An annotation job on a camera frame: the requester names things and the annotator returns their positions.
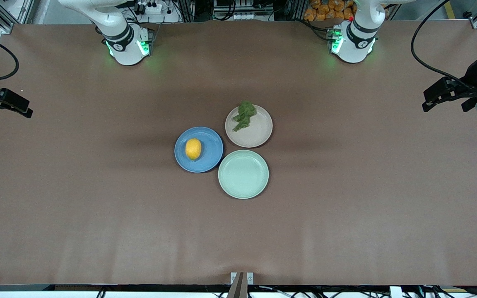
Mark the pale green plate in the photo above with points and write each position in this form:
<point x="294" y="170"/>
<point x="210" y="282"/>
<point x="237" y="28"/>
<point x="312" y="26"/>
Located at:
<point x="243" y="174"/>

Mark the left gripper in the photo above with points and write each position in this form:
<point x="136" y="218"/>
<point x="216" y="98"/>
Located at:
<point x="471" y="82"/>

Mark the yellow lemon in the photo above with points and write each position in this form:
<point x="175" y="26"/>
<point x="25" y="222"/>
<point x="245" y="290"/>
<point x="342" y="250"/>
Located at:
<point x="193" y="149"/>

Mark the bag of oranges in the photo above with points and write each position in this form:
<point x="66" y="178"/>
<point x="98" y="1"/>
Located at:
<point x="325" y="10"/>

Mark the blue plate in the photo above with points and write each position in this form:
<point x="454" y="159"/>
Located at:
<point x="211" y="155"/>

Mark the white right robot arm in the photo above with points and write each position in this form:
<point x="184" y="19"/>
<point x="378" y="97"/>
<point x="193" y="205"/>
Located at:
<point x="122" y="45"/>

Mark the beige plate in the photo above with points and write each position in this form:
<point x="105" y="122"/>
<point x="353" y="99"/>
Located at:
<point x="257" y="134"/>

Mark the white power strip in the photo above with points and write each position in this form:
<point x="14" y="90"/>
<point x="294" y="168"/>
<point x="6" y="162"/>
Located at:
<point x="160" y="16"/>

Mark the brown wooden strip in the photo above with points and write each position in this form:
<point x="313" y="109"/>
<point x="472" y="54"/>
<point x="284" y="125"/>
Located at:
<point x="237" y="289"/>

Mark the green lettuce leaf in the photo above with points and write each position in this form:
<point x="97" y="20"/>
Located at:
<point x="244" y="116"/>

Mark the small metal bracket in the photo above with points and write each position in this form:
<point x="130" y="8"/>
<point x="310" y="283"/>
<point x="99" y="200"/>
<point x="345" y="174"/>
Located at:
<point x="233" y="278"/>

